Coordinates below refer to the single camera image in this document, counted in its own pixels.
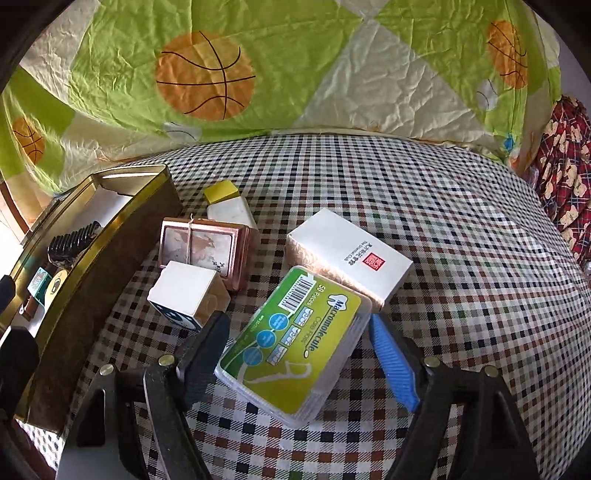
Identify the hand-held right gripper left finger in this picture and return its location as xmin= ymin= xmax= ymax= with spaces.
xmin=58 ymin=311 xmax=232 ymax=480

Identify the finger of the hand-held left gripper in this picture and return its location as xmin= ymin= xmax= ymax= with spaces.
xmin=0 ymin=325 xmax=40 ymax=418
xmin=0 ymin=274 xmax=16 ymax=319

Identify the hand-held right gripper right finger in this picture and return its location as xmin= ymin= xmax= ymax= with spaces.
xmin=368 ymin=313 xmax=541 ymax=480

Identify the blue toy block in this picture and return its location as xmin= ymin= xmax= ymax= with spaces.
xmin=27 ymin=270 xmax=51 ymax=306

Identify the yellow face toy block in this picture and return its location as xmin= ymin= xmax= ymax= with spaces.
xmin=44 ymin=270 xmax=70 ymax=298

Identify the gold tin box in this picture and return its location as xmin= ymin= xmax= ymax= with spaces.
xmin=0 ymin=164 xmax=183 ymax=435

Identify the brown comb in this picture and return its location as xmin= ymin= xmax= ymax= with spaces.
xmin=46 ymin=220 xmax=102 ymax=268

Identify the green label floss box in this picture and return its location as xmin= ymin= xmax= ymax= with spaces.
xmin=215 ymin=265 xmax=373 ymax=428

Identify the white charger plug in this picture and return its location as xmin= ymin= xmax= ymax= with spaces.
xmin=207 ymin=196 xmax=258 ymax=230

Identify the white cube box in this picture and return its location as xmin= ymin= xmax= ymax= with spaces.
xmin=148 ymin=261 xmax=230 ymax=333

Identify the checkered tablecloth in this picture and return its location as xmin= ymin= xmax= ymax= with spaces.
xmin=18 ymin=131 xmax=591 ymax=480

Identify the copper framed tin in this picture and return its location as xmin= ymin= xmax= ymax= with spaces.
xmin=159 ymin=218 xmax=260 ymax=292

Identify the white rectangular box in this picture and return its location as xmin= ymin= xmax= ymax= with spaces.
xmin=285 ymin=208 xmax=414 ymax=312

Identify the red plaid bear cloth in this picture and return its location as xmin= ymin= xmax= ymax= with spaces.
xmin=522 ymin=95 xmax=591 ymax=268

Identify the green basketball print sheet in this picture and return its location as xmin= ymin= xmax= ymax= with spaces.
xmin=0 ymin=0 xmax=566 ymax=222

